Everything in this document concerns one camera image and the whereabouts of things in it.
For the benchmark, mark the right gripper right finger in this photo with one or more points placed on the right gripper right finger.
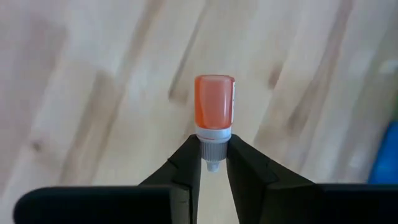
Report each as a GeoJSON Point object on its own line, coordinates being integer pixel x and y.
{"type": "Point", "coordinates": [264, 193]}

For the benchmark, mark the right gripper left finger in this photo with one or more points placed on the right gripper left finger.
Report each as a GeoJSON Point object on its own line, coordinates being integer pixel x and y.
{"type": "Point", "coordinates": [185, 186]}

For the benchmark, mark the small orange food colouring bottle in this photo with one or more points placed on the small orange food colouring bottle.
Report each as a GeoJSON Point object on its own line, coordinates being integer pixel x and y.
{"type": "Point", "coordinates": [214, 102]}

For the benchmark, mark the blue plastic basket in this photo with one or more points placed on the blue plastic basket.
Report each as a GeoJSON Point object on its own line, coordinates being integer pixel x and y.
{"type": "Point", "coordinates": [385, 155]}

